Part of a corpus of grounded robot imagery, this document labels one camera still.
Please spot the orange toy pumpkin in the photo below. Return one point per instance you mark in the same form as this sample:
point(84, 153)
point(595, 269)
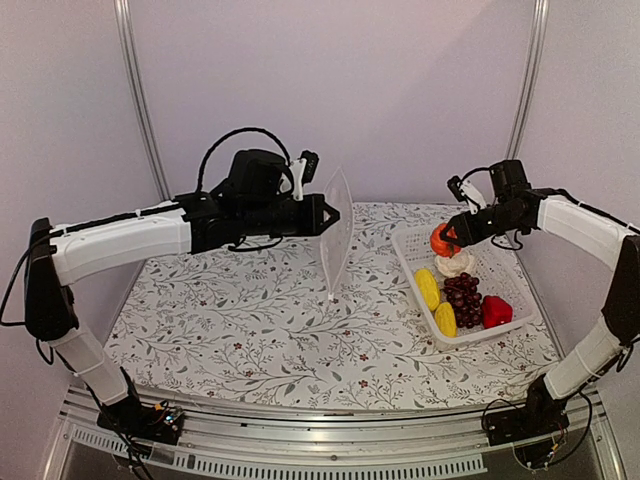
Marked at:
point(442, 240)

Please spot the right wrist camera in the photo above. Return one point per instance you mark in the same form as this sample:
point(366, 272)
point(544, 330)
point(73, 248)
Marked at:
point(465, 191)

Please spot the aluminium front rail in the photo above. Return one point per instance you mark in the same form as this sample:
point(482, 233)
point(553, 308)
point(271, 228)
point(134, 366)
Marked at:
point(234, 440)

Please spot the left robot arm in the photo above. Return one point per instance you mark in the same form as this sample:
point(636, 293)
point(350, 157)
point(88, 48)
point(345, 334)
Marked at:
point(261, 196)

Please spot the left aluminium frame post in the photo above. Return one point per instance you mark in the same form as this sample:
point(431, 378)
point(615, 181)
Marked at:
point(140, 105)

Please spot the white plastic basket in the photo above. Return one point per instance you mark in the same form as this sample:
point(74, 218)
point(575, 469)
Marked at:
point(496, 278)

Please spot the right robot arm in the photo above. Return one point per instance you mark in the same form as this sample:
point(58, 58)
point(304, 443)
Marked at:
point(520, 208)

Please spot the white toy cauliflower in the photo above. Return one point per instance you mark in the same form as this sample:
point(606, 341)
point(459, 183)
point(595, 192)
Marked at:
point(450, 267)

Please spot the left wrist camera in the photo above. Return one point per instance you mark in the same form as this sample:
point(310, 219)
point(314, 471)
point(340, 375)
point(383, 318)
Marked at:
point(303, 170)

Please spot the floral patterned table mat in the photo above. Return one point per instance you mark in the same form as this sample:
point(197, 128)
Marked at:
point(261, 328)

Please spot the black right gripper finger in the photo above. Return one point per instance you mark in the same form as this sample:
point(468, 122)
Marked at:
point(453, 240)
point(453, 227)

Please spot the right aluminium frame post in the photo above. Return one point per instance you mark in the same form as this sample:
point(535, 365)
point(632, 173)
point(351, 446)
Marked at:
point(531, 71)

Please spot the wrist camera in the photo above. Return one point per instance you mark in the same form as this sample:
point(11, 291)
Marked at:
point(465, 191)
point(303, 170)

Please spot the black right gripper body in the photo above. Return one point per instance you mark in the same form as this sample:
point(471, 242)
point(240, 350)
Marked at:
point(500, 223)

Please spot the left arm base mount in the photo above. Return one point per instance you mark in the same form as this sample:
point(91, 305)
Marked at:
point(160, 423)

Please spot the purple toy grapes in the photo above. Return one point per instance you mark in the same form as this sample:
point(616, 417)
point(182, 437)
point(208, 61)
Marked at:
point(462, 293)

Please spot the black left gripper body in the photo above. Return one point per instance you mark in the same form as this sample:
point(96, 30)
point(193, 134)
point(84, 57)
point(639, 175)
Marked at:
point(265, 219)

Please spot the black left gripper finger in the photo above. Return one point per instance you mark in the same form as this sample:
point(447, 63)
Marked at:
point(331, 212)
point(332, 220)

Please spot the red toy bell pepper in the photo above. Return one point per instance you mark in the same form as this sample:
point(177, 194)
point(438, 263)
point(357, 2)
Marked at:
point(495, 312)

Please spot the aluminium frame post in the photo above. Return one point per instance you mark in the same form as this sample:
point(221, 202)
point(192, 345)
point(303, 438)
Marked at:
point(140, 105)
point(531, 71)

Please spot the clear zip top bag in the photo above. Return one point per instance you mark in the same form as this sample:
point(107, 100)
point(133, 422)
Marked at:
point(335, 242)

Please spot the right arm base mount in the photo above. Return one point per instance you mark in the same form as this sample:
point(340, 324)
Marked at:
point(541, 414)

